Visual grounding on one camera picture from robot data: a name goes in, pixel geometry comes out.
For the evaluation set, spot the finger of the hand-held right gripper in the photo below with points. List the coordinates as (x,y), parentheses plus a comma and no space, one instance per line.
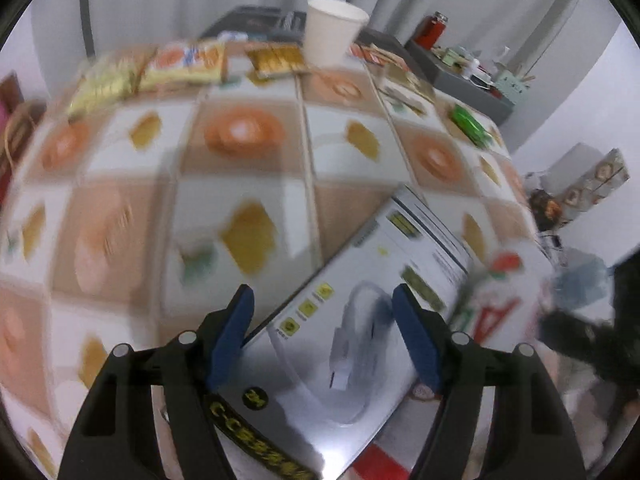
(570,332)

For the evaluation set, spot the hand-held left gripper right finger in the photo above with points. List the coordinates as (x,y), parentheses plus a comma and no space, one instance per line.
(415,340)

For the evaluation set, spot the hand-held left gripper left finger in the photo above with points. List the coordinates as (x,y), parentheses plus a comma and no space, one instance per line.
(232,330)

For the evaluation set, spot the grey product box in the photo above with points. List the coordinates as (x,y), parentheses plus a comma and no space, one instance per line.
(340,320)

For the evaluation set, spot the clear plastic trash bag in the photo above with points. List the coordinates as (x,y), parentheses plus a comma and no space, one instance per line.
(545,207)

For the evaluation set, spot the blue plastic bag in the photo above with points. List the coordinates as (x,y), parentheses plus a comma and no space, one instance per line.
(580,280)

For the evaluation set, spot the red and white printed packet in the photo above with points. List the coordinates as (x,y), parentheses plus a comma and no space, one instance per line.
(492,305)

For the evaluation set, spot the patterned cardboard box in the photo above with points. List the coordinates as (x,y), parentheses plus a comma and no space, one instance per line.
(595,180)

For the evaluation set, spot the patterned tablecloth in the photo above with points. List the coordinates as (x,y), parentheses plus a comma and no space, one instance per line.
(150,185)

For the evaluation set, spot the small green packet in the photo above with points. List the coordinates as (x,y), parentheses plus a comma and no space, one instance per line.
(470,125)

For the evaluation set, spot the light green container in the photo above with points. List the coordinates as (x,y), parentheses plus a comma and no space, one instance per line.
(510,85)

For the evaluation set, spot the dark grey cabinet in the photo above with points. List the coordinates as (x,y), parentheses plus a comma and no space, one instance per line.
(465,82)

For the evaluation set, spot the orange and white snack packet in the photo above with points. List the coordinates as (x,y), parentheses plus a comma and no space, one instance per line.
(182,62)

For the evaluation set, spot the small golden snack packet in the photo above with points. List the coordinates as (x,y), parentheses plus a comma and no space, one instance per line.
(277,60)

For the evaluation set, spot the yellow snack packet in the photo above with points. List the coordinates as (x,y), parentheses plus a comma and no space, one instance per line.
(102,85)

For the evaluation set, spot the brown paper bag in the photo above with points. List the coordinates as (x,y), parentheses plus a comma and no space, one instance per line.
(17,140)

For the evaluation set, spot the orange sachets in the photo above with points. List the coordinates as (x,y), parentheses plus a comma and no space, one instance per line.
(375,54)

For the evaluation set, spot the red bottle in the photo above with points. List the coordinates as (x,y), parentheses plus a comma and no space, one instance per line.
(430,32)

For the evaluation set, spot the black device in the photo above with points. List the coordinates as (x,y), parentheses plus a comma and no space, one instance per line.
(260,22)

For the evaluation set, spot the white paper cup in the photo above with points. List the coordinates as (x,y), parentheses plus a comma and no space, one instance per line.
(330,30)

